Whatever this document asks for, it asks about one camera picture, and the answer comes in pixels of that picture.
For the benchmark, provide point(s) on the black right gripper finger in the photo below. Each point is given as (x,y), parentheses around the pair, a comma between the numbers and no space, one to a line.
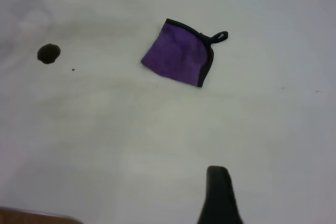
(219,200)

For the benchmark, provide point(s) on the purple cloth with black trim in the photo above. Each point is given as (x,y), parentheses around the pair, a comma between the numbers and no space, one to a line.
(176,53)

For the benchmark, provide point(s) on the dark coffee stain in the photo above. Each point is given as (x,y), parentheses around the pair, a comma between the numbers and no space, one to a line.
(48,53)

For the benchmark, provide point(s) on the brown blurred board edge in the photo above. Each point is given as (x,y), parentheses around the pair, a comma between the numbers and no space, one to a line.
(31,217)

